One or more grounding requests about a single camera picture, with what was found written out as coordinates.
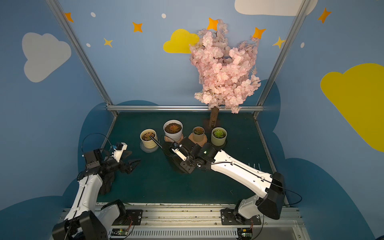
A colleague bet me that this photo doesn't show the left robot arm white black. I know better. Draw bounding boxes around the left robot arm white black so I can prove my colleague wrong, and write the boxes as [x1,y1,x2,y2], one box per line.
[52,144,141,240]

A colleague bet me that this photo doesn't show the right circuit board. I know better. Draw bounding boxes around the right circuit board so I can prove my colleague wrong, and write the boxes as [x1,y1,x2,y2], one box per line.
[237,228,253,240]

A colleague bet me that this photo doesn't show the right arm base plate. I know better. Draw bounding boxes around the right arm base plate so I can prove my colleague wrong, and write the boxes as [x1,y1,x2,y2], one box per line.
[220,208,262,226]

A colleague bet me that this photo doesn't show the blue yellow garden fork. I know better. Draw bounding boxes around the blue yellow garden fork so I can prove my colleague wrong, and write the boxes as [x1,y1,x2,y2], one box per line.
[248,163,261,171]

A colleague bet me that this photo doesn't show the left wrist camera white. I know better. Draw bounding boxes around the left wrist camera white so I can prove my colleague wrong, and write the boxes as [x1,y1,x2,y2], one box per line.
[113,143,127,163]

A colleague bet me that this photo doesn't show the pink cherry blossom tree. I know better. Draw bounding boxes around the pink cherry blossom tree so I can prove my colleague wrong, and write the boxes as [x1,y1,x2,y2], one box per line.
[190,19,261,129]

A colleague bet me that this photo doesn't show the black saucer under green pot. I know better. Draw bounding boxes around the black saucer under green pot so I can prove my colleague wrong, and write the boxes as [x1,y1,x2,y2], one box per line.
[211,140,228,149]

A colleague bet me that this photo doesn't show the circuit board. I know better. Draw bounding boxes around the circuit board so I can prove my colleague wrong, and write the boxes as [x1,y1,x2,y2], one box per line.
[237,228,253,240]
[110,229,129,238]

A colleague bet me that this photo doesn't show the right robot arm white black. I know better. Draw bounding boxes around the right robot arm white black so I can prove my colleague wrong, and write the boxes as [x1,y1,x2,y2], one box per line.
[163,139,286,220]

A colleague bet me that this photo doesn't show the pink saucer under beige pot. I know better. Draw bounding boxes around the pink saucer under beige pot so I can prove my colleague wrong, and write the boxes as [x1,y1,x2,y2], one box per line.
[188,133,208,147]

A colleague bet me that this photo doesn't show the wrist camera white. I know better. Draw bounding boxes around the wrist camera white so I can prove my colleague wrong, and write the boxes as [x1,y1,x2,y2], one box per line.
[113,143,127,163]
[172,148,187,161]

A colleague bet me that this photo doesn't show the small beige succulent pot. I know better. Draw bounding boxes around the small beige succulent pot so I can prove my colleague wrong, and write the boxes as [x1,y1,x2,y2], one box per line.
[193,127,205,142]

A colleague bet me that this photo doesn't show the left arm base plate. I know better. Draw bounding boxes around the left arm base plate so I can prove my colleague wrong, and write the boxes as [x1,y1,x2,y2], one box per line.
[113,209,143,226]

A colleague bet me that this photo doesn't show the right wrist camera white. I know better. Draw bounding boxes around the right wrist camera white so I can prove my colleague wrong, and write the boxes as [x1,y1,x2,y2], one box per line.
[172,148,187,161]

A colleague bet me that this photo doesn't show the white ribbed succulent pot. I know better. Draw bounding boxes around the white ribbed succulent pot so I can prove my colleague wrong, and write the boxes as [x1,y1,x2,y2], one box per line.
[163,120,183,142]

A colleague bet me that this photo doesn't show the pink saucer under white pot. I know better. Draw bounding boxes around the pink saucer under white pot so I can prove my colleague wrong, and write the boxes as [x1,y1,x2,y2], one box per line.
[164,135,184,143]

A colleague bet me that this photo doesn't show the pale green succulent pot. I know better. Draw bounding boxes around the pale green succulent pot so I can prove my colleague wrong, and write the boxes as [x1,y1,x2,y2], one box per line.
[211,127,228,147]

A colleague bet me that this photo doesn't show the dark green watering can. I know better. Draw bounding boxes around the dark green watering can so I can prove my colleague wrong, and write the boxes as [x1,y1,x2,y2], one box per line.
[151,137,195,174]

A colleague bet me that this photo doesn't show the left circuit board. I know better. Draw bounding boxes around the left circuit board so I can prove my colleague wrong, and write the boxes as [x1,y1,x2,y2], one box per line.
[110,229,129,238]

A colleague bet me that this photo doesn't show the yellow ribbed succulent pot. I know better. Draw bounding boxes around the yellow ribbed succulent pot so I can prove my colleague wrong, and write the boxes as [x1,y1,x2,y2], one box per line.
[140,129,158,150]

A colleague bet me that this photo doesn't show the grey saucer under yellow pot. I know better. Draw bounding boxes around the grey saucer under yellow pot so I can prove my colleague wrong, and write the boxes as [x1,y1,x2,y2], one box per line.
[140,140,159,153]

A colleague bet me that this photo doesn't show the aluminium front rail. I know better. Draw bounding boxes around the aluminium front rail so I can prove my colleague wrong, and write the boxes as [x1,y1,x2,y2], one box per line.
[49,201,311,240]

